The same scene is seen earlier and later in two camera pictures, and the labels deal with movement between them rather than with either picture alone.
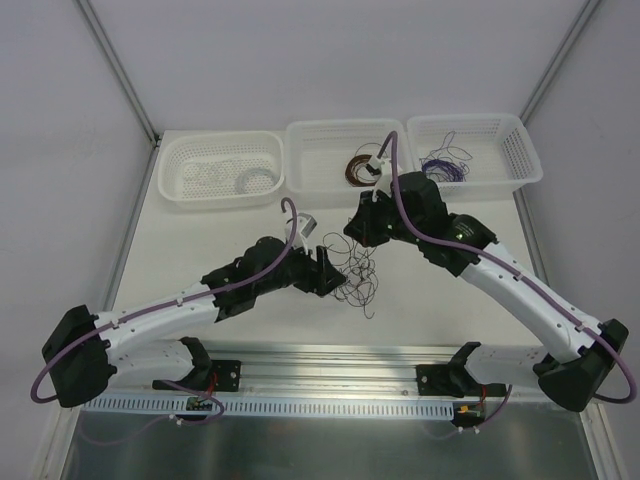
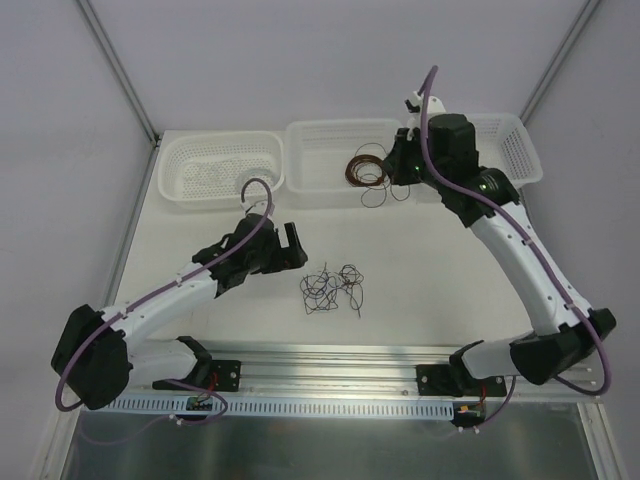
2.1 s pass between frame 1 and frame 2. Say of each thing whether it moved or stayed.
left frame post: stayed
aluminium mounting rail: stayed
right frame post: stayed
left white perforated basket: stayed
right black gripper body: moved
